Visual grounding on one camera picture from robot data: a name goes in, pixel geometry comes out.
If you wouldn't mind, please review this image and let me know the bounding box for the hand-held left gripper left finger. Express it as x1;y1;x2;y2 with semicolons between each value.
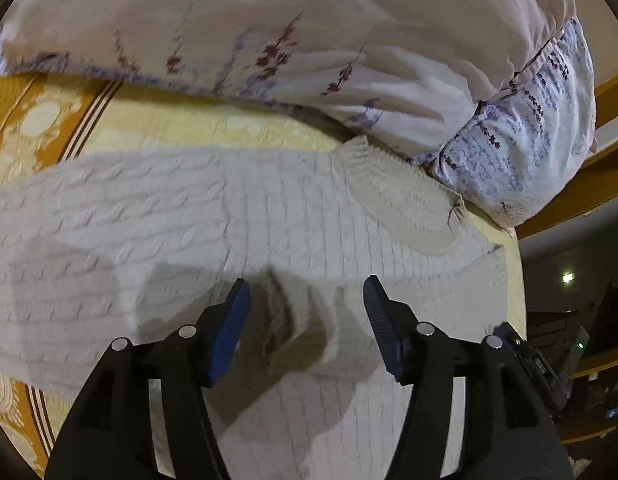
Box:
44;278;251;480

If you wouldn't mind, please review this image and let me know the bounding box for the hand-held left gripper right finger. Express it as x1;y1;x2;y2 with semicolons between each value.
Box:
363;274;574;480

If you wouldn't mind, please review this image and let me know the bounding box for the white cable knit sweater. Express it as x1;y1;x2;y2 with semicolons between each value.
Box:
0;135;510;480

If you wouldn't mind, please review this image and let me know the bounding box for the dark wooden shelf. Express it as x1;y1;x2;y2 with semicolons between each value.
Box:
526;280;618;446

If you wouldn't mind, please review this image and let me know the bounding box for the lavender print pillow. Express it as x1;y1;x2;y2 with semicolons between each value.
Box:
429;17;600;228

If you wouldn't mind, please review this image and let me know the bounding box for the yellow patterned bedspread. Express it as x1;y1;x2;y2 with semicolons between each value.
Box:
0;72;527;480

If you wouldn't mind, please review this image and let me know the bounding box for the pale pink floral pillow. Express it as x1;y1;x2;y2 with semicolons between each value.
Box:
0;0;580;166

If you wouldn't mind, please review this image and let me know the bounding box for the wooden bed frame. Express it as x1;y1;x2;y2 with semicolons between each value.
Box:
516;67;618;241

